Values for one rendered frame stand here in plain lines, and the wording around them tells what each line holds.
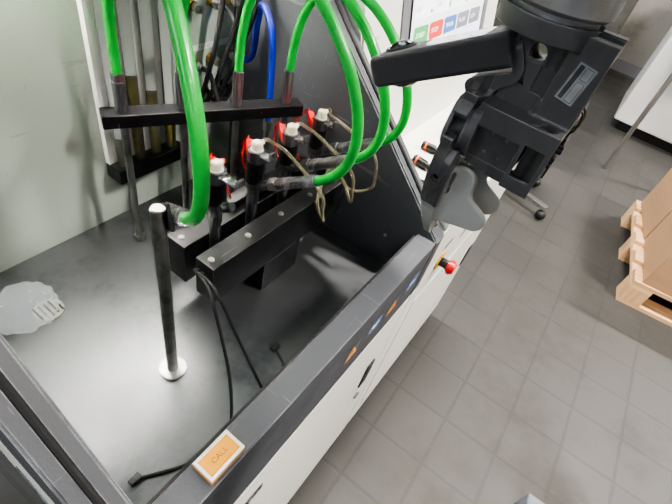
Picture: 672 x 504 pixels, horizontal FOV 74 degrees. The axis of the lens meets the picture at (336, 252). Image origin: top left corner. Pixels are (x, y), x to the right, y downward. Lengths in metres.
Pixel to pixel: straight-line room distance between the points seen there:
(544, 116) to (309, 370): 0.43
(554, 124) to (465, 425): 1.55
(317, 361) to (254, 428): 0.12
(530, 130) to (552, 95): 0.03
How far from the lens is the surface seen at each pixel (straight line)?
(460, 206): 0.41
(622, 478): 2.10
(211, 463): 0.56
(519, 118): 0.36
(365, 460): 1.64
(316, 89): 0.89
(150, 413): 0.73
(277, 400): 0.60
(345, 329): 0.68
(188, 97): 0.37
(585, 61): 0.35
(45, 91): 0.81
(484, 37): 0.36
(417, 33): 1.03
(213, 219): 0.69
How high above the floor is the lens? 1.49
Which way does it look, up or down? 44 degrees down
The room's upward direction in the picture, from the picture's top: 16 degrees clockwise
